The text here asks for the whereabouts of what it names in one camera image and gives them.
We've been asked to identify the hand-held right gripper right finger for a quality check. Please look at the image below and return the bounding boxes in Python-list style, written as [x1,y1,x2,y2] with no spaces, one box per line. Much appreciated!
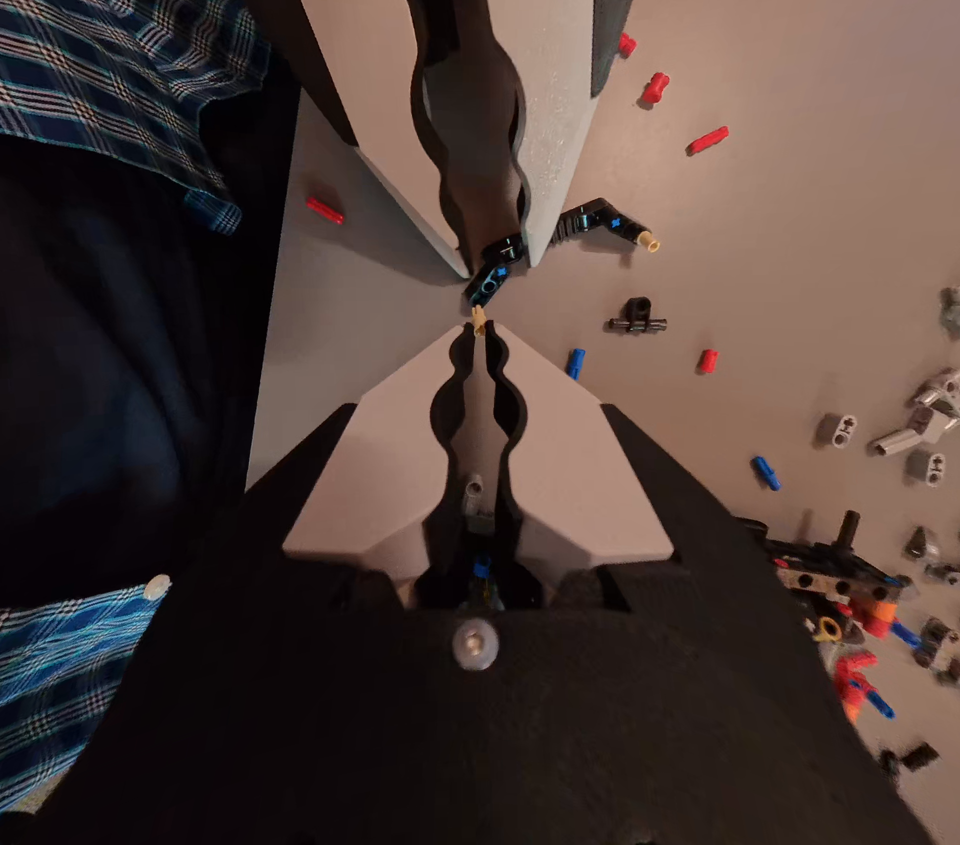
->
[484,321,675,585]

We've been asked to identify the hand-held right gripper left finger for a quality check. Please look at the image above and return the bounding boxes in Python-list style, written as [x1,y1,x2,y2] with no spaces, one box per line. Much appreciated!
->
[282,323,472,584]

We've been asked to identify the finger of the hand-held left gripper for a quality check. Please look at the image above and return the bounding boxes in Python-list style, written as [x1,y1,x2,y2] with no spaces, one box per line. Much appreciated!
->
[285,0,481,281]
[483,0,601,270]

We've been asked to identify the black bent lego beam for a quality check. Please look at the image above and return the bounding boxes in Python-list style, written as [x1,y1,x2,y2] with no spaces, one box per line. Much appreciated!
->
[465,232,526,308]
[551,197,640,250]

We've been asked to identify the grey lego connector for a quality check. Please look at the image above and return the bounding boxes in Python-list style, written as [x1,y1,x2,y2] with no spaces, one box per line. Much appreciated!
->
[460,473,493,533]

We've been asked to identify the black lego connector with axle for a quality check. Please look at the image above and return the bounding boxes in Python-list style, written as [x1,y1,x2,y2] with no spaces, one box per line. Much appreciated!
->
[607,296,669,336]

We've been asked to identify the multicolour lego assembly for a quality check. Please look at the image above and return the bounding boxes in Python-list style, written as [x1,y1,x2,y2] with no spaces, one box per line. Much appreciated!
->
[738,509,922,650]

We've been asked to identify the pile of grey lego pieces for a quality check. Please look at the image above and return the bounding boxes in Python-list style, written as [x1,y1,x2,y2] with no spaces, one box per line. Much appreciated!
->
[816,286,960,687]

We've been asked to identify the red lego part blue axle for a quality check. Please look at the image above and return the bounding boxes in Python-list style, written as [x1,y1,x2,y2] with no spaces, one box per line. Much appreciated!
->
[832,648,898,726]

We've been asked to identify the black lego piece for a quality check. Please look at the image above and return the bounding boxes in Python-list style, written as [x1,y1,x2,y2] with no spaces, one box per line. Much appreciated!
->
[877,742,941,779]

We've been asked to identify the person in plaid shirt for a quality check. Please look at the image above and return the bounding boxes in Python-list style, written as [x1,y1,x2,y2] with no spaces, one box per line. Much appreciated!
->
[0,0,273,820]

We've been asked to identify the dark navy garment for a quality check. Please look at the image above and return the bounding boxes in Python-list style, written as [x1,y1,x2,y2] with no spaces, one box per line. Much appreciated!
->
[0,53,301,610]

